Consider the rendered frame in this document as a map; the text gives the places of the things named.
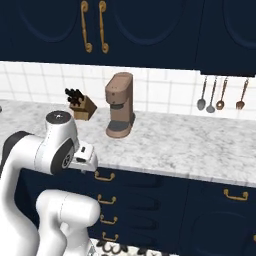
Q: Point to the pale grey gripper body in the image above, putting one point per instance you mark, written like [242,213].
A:
[87,165]

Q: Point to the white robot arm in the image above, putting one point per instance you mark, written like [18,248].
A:
[23,156]

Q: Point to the navy drawer front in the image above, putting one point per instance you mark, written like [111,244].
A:
[143,240]
[146,181]
[146,223]
[206,196]
[146,203]

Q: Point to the wooden knife block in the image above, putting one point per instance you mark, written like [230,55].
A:
[83,108]

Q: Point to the brown coffee machine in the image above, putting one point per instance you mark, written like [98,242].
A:
[120,100]

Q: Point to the hanging grey metal spoon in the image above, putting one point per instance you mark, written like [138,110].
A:
[201,103]

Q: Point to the hanging grey metal ladle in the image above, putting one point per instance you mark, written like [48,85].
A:
[210,107]

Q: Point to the hanging wooden spoon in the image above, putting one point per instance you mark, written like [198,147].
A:
[220,104]

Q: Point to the navy base cupboard door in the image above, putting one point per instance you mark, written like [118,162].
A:
[220,233]

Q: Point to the hanging wooden spatula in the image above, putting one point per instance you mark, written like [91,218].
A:
[240,104]

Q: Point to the navy wall cupboard door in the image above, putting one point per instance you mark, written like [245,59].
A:
[230,36]
[150,33]
[43,30]

